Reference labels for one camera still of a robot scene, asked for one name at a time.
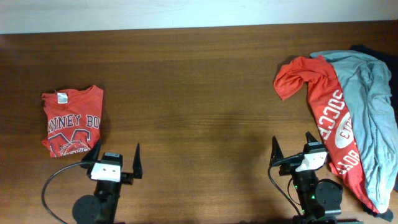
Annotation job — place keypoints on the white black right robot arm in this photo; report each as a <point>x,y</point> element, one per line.
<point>319,199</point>

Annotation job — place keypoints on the grey t-shirt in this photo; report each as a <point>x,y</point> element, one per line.
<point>365,83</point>

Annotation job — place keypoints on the red printed t-shirt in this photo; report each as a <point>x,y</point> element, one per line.
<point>326,99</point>

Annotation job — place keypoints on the orange red t-shirt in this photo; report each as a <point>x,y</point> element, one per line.
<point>73,120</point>

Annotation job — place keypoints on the dark navy garment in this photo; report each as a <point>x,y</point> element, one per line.
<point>390,61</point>

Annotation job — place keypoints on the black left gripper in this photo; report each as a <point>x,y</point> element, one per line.
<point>137,172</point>

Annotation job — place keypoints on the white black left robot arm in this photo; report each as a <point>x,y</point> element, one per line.
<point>100,207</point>

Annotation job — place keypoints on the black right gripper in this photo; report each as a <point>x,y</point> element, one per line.
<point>277,152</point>

